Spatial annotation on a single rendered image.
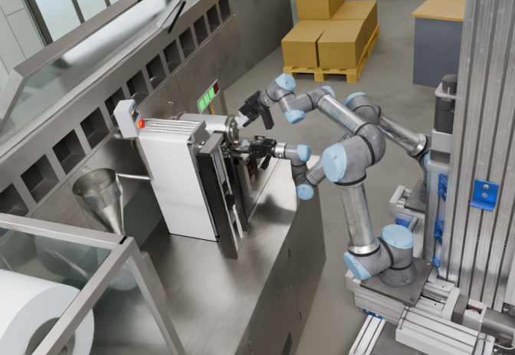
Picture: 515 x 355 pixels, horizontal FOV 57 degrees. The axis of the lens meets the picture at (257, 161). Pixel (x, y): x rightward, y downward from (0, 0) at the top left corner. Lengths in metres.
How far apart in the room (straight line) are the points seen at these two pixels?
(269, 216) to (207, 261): 0.35
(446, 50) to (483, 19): 3.20
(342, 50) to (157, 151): 3.27
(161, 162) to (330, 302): 1.47
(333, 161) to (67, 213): 0.96
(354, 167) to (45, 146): 1.03
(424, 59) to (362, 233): 3.23
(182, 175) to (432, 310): 1.09
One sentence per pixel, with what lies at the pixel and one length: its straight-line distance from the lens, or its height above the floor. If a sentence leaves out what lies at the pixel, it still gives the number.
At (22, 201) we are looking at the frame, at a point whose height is 1.50.
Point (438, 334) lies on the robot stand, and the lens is 1.97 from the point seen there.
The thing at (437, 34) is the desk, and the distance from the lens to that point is 4.64.
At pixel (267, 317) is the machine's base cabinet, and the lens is 2.10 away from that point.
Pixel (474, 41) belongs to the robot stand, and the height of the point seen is 1.75.
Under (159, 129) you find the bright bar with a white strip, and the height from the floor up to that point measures 1.46.
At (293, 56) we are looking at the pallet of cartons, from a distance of 5.09.
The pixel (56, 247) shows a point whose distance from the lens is 1.31.
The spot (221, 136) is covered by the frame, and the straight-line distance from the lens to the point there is 1.76.
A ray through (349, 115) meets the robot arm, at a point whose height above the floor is 1.43.
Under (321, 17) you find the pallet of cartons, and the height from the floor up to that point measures 0.46.
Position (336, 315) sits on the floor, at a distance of 2.90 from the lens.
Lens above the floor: 2.38
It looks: 36 degrees down
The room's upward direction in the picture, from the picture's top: 12 degrees counter-clockwise
